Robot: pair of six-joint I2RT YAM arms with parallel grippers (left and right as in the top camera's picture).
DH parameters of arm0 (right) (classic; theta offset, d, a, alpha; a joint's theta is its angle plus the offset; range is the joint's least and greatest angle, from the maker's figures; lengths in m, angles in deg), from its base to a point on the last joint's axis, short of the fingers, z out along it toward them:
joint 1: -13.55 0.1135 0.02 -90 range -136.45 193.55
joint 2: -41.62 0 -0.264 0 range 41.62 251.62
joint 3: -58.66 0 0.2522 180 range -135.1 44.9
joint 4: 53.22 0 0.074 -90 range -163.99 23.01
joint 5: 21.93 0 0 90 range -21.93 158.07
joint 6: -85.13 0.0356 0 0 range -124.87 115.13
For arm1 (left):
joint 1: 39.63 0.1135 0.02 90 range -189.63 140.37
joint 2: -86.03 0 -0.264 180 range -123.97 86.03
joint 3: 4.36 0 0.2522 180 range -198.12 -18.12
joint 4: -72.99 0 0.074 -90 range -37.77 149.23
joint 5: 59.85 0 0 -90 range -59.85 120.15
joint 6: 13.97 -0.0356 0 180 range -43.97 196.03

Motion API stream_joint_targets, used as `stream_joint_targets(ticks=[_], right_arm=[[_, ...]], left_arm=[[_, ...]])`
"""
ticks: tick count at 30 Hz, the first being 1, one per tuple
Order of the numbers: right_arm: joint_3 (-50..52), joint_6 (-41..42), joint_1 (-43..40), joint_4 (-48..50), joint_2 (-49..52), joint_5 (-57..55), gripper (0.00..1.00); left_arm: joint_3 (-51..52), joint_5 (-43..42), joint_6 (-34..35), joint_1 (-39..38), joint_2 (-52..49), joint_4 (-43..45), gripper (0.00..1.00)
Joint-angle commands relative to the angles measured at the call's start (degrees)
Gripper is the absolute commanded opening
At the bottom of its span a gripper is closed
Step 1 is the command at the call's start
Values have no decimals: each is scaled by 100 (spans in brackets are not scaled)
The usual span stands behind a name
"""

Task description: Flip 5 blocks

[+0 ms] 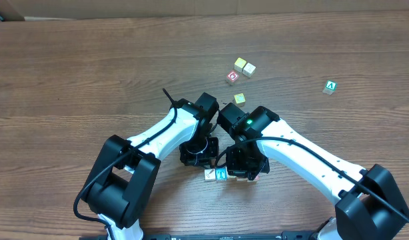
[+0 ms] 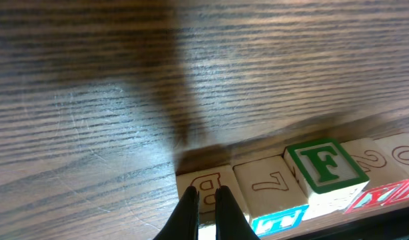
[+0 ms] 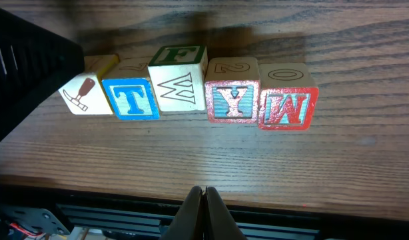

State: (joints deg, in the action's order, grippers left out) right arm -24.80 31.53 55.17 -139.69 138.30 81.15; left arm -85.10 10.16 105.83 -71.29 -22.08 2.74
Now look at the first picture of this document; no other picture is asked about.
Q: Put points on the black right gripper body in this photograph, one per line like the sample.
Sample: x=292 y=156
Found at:
x=246 y=170

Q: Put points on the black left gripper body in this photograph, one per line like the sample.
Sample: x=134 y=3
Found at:
x=198 y=159

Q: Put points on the red drawing wooden block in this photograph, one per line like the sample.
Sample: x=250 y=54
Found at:
x=241 y=179

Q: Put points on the wooden block B and brush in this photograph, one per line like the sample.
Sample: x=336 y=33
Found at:
x=209 y=175

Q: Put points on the yellow K wooden block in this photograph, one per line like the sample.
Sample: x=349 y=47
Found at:
x=231 y=177

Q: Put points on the red M wooden block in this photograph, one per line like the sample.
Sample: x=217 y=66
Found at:
x=254 y=181

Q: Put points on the blue T wooden block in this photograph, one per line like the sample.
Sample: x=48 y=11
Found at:
x=221 y=174

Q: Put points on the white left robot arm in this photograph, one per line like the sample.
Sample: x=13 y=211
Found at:
x=120 y=182

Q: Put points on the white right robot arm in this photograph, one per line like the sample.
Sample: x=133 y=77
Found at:
x=367 y=202

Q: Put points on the yellow L wooden block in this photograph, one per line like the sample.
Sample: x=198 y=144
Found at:
x=239 y=100

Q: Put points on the red O wooden block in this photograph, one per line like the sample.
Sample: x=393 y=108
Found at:
x=232 y=77

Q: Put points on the plain wooden block yellow side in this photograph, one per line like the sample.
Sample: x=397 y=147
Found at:
x=248 y=70

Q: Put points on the yellow top wooden block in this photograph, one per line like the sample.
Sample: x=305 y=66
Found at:
x=239 y=64

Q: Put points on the green A wooden block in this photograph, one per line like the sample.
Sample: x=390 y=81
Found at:
x=330 y=87

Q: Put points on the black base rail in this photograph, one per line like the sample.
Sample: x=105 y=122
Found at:
x=285 y=235

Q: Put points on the cardboard wall panel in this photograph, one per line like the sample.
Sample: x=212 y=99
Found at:
x=17 y=10

